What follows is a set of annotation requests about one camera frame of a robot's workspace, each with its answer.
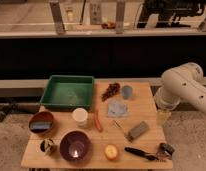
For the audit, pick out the black handled brush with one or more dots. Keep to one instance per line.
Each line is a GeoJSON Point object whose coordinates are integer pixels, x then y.
{"type": "Point", "coordinates": [164, 152]}

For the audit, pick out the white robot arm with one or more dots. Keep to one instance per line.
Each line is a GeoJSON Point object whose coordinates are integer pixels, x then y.
{"type": "Point", "coordinates": [180, 83]}

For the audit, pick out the dark grapes bunch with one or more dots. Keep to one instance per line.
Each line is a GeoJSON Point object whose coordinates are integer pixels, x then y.
{"type": "Point", "coordinates": [112, 90]}

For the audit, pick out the blue cup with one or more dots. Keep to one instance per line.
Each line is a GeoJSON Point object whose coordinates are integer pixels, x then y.
{"type": "Point", "coordinates": [126, 91]}

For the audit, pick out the blue cloth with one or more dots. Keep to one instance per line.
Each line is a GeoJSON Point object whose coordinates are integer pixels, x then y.
{"type": "Point", "coordinates": [117, 108]}

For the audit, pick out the orange carrot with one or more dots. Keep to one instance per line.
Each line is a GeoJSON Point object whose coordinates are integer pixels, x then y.
{"type": "Point", "coordinates": [97, 122]}

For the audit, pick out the white cup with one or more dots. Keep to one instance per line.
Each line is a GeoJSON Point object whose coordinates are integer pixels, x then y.
{"type": "Point", "coordinates": [80, 115]}

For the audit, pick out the green plastic tray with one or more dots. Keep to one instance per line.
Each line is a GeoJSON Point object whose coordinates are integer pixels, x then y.
{"type": "Point", "coordinates": [68, 92]}

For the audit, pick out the wooden table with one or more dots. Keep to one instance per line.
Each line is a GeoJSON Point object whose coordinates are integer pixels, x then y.
{"type": "Point", "coordinates": [140, 108]}

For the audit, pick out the purple bowl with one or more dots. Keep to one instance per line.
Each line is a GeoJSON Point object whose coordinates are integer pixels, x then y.
{"type": "Point", "coordinates": [74, 146]}

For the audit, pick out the brown bowl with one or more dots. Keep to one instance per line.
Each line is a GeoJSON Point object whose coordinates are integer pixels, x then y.
{"type": "Point", "coordinates": [43, 116]}

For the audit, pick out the blue sponge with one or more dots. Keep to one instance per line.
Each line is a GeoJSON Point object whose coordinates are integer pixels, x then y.
{"type": "Point", "coordinates": [40, 125]}

